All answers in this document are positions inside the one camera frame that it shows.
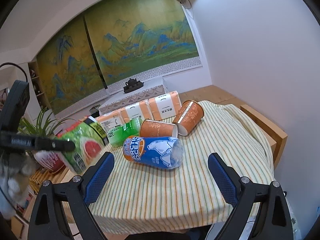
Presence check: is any green landscape painting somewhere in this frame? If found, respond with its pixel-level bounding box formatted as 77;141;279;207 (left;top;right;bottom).
36;16;108;117
84;0;201;86

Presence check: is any green grapefruit drink cup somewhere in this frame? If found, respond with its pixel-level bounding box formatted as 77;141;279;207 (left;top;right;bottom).
56;116;108;174

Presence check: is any potted spider plant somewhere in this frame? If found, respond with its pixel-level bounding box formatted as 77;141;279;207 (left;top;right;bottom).
18;107;74;139

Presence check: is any orange paper cup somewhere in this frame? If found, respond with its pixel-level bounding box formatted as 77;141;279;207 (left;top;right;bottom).
139;119;178;138
172;100;204;136

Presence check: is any blue Arctic Ocean cup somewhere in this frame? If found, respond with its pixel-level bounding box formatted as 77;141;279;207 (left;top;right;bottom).
123;136;184;170

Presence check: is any wooden wall shelf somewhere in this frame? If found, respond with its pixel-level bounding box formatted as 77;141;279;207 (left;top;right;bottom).
28;61;51;109

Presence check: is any red white ceramic pot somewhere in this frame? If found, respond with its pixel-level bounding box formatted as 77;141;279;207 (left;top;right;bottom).
34;151;65;172

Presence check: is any green tea cup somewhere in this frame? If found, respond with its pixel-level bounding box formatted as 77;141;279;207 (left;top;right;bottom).
107;117;143;147

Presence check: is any orange paper cup right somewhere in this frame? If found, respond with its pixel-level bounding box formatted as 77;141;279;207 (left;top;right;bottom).
172;100;204;136

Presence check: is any black teapot set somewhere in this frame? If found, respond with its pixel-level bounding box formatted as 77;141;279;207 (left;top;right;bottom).
123;79;144;94

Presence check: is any green landscape painting right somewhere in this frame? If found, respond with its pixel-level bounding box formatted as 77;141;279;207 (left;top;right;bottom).
84;0;201;86

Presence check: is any orange paper cup left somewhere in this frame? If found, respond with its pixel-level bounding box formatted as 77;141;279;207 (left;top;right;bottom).
139;119;178;138

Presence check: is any orange tissue pack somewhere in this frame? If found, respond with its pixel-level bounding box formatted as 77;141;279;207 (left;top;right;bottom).
96;111;125;132
120;100;153;122
149;91;182;121

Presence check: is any white lace covered table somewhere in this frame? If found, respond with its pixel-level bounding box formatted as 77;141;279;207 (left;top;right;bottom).
99;77;169;115

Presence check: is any green landscape painting left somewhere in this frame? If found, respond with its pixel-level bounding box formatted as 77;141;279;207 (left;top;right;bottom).
36;16;108;117

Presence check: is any striped yellow tablecloth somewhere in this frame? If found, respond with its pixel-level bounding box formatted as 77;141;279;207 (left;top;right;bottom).
89;101;274;235

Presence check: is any wooden slatted trivet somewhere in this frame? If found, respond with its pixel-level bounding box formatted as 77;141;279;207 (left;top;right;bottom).
29;166;69;193

